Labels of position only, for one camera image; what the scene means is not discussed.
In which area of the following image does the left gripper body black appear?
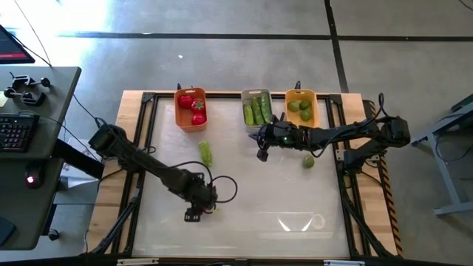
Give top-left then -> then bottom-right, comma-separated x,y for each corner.
184,184 -> 218,222

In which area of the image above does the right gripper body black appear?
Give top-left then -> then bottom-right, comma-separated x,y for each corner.
257,113 -> 301,163

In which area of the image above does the grey plastic basket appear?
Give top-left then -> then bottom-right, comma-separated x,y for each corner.
240,88 -> 274,134

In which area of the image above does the orange plastic basket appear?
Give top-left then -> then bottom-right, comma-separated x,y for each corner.
174,87 -> 208,133

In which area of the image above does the yellow plastic basket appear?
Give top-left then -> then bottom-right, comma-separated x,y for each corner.
285,89 -> 320,129

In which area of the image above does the black yellow hazard tape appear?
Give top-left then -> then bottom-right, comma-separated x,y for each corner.
364,99 -> 404,256

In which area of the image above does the black mouse with red light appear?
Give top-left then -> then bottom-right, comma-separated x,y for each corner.
24,164 -> 46,190

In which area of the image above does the grey desk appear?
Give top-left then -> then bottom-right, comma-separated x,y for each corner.
0,66 -> 82,252

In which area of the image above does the grey metal stand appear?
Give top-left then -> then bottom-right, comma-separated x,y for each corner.
410,94 -> 473,217

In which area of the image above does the black keyboard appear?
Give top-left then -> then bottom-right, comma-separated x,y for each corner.
0,113 -> 40,154

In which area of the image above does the black clamp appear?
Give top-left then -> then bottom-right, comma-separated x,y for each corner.
7,72 -> 52,91
2,87 -> 48,107

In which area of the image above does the desk monitor with red line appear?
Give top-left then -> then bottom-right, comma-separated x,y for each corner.
0,24 -> 36,65

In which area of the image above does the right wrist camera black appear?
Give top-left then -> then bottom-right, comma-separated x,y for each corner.
273,123 -> 293,138

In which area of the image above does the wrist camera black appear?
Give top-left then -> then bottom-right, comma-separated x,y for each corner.
273,123 -> 293,138
191,171 -> 208,191

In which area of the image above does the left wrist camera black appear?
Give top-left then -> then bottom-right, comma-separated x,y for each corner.
191,171 -> 208,191

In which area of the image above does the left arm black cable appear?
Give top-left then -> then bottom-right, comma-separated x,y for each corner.
146,146 -> 239,205

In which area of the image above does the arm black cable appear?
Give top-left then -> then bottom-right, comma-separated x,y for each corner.
310,92 -> 389,158
146,146 -> 239,205

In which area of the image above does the black table frame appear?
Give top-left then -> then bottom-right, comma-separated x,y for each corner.
88,90 -> 395,259

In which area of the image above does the white bracket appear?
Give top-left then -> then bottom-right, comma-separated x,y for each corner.
117,257 -> 160,266
324,260 -> 366,266

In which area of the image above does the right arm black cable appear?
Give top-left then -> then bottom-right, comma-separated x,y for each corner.
310,92 -> 389,158

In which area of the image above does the thin black floor cable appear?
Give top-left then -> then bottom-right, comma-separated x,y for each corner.
13,0 -> 52,67

